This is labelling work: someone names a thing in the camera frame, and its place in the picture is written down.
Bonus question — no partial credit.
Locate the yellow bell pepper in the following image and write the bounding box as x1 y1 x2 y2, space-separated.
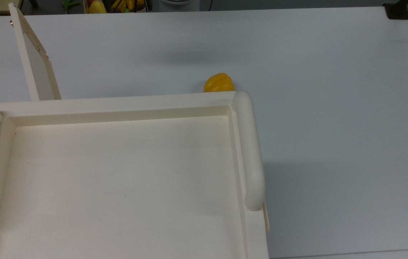
203 73 236 93

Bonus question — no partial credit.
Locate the basket of toy fruit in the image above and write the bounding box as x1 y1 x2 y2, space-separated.
83 0 147 14

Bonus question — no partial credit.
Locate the cream plastic cabinet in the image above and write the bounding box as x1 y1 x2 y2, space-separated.
0 91 270 259

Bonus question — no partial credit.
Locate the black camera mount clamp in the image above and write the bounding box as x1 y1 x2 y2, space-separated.
383 0 408 20

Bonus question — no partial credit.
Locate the cream cabinet door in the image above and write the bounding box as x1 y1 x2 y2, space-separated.
8 3 62 101

